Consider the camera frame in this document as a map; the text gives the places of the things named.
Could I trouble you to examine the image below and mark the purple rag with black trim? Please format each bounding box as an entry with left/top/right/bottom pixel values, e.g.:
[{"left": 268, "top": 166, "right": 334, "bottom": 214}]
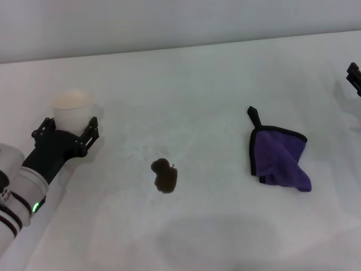
[{"left": 247, "top": 106, "right": 313, "bottom": 194}]

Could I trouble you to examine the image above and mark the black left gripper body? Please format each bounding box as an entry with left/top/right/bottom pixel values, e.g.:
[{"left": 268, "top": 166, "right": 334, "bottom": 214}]
[{"left": 21, "top": 129, "right": 86, "bottom": 185}]

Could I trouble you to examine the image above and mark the black water stain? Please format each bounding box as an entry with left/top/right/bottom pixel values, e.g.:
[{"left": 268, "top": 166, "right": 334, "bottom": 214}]
[{"left": 150, "top": 158, "right": 178, "bottom": 195}]

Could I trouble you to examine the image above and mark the white paper cup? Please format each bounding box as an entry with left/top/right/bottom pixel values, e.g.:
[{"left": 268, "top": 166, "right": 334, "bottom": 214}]
[{"left": 51, "top": 89, "right": 96, "bottom": 134}]

